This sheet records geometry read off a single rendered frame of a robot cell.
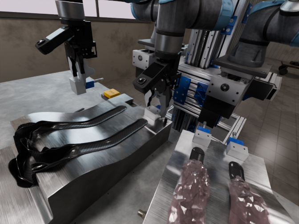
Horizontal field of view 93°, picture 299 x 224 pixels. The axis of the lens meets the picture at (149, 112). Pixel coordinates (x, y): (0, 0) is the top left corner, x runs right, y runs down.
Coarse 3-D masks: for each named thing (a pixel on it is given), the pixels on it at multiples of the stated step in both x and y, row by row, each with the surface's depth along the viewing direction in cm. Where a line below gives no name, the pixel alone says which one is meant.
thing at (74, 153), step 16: (112, 112) 52; (32, 128) 35; (48, 128) 34; (64, 128) 37; (128, 128) 45; (16, 144) 32; (80, 144) 34; (96, 144) 37; (112, 144) 40; (16, 160) 31; (32, 160) 34; (48, 160) 30; (64, 160) 28; (16, 176) 30; (32, 176) 26
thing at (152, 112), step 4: (148, 108) 50; (152, 108) 50; (156, 108) 50; (148, 112) 49; (152, 112) 48; (156, 112) 48; (148, 116) 50; (152, 116) 49; (156, 116) 48; (160, 116) 50
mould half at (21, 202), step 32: (128, 96) 60; (96, 128) 44; (160, 128) 46; (0, 160) 35; (96, 160) 31; (128, 160) 38; (0, 192) 29; (32, 192) 30; (64, 192) 25; (96, 192) 33
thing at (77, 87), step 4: (76, 76) 56; (72, 80) 53; (76, 80) 53; (88, 80) 57; (92, 80) 57; (96, 80) 60; (100, 80) 62; (72, 84) 54; (76, 84) 52; (80, 84) 54; (88, 84) 56; (92, 84) 58; (72, 88) 56; (76, 88) 53; (80, 88) 54; (84, 88) 56; (76, 92) 55; (80, 92) 55; (84, 92) 56
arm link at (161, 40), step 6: (156, 36) 37; (162, 36) 35; (168, 36) 35; (174, 36) 35; (180, 36) 40; (156, 42) 38; (162, 42) 36; (168, 42) 36; (174, 42) 36; (180, 42) 37; (156, 48) 38; (162, 48) 37; (168, 48) 36; (174, 48) 37; (180, 48) 38
